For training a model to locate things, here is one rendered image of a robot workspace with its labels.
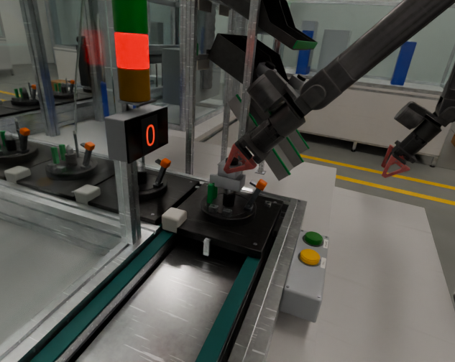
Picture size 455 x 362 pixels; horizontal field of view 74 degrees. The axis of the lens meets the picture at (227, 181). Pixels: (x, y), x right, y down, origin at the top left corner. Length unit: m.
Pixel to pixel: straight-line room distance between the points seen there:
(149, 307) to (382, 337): 0.45
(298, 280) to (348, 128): 4.08
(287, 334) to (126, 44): 0.58
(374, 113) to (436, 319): 3.90
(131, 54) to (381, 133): 4.27
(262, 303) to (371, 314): 0.28
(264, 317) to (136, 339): 0.21
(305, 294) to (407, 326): 0.26
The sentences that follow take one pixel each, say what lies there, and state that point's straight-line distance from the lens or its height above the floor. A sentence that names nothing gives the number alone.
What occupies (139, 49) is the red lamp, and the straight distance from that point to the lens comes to 0.51.
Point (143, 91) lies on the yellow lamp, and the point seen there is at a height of 1.28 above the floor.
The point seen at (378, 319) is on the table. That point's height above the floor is 0.86.
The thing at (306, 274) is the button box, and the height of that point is 0.96.
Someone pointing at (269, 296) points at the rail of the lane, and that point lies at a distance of 0.57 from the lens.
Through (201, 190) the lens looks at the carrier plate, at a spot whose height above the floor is 0.97.
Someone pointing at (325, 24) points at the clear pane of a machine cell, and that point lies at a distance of 4.57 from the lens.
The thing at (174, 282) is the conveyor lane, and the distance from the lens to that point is 0.64.
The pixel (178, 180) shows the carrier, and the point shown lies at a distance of 0.90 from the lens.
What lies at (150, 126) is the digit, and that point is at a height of 1.22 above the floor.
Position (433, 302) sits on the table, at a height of 0.86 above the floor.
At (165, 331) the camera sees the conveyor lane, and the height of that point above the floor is 0.92.
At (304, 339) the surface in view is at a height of 0.86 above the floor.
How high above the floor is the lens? 1.37
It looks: 26 degrees down
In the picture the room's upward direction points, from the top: 5 degrees clockwise
